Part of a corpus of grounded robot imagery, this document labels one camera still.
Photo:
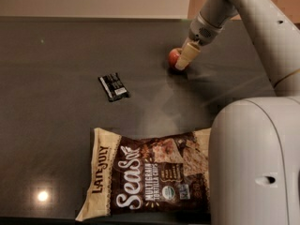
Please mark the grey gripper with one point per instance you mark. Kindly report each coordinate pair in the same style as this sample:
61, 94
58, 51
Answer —
202, 32

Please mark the red apple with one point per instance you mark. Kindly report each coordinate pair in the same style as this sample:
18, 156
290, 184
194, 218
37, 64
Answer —
173, 57

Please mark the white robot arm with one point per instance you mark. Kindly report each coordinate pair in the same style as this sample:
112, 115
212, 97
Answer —
254, 147

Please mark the brown tortilla chip bag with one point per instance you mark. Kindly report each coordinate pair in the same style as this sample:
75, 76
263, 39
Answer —
149, 175

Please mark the black snack bar wrapper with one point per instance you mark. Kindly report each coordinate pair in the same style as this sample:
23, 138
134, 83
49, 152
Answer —
113, 87

